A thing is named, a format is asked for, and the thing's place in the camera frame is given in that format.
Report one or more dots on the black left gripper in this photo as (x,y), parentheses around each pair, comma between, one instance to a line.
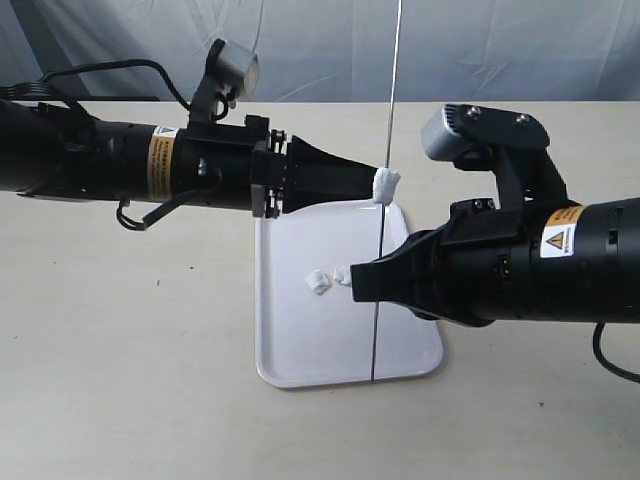
(233,167)

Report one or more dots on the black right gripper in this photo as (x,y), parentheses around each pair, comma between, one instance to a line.
(476,268)

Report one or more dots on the white marshmallow piece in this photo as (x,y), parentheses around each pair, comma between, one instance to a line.
(342,275)
(318,282)
(384,186)

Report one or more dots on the thin metal skewer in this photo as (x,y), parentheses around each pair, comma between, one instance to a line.
(391,114)

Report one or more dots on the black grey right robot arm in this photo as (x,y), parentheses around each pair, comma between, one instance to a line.
(539,263)

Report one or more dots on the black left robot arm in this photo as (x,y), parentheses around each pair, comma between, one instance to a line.
(57,153)

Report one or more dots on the white rectangular plastic tray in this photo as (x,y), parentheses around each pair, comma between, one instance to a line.
(304,339)

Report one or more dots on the grey fabric backdrop curtain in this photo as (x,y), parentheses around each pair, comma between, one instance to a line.
(348,51)

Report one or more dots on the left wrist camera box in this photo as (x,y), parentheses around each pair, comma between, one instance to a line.
(237,68)

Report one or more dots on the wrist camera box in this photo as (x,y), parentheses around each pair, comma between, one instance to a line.
(457,128)
(237,68)

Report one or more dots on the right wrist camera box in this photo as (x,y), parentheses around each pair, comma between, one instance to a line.
(457,128)

